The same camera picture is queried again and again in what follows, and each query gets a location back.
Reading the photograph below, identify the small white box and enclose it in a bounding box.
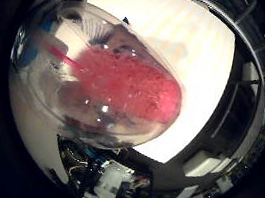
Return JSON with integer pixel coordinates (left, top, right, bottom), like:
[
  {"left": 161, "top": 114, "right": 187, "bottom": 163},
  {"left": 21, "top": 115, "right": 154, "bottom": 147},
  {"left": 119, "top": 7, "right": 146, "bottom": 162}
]
[{"left": 213, "top": 172, "right": 236, "bottom": 197}]

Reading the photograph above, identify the black frame shelf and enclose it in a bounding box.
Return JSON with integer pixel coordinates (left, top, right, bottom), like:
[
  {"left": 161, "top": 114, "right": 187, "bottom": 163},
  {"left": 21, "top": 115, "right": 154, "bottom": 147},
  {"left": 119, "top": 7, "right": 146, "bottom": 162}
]
[{"left": 199, "top": 54, "right": 265, "bottom": 158}]

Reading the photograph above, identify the large white box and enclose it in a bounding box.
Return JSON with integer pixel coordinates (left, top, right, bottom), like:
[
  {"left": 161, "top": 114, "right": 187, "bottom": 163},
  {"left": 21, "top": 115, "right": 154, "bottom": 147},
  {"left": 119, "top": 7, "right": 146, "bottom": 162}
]
[{"left": 180, "top": 147, "right": 225, "bottom": 182}]

